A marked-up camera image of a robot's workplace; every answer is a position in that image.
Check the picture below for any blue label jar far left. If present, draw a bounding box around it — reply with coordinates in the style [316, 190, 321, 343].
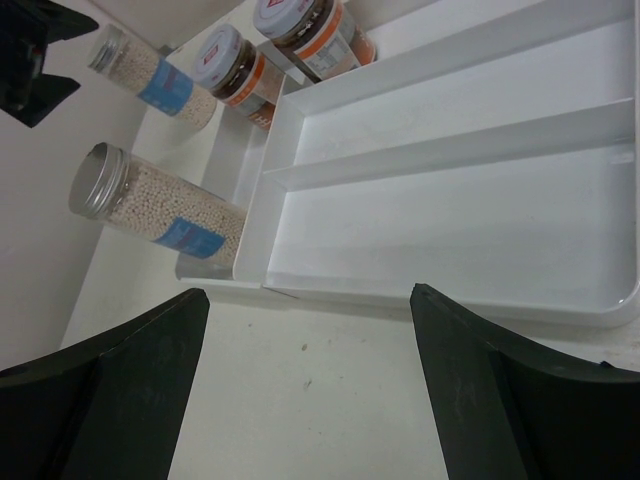
[88, 24, 217, 130]

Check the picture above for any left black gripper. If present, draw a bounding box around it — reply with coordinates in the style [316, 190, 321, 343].
[1, 1, 99, 128]

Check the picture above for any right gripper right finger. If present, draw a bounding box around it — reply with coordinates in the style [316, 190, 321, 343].
[410, 284, 639, 479]

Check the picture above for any orange spice jar white lid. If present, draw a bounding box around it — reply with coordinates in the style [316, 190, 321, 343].
[192, 24, 285, 131]

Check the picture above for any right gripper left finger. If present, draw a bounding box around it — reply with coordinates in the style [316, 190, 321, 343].
[1, 289, 210, 479]

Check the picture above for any blue label jar silver lid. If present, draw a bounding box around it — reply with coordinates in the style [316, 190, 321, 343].
[68, 142, 249, 271]

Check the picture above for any dark spice jar white lid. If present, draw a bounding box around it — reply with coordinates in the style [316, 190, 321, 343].
[253, 0, 377, 83]

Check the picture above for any white divided organizer tray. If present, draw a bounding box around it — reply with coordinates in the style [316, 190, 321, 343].
[175, 1, 639, 327]

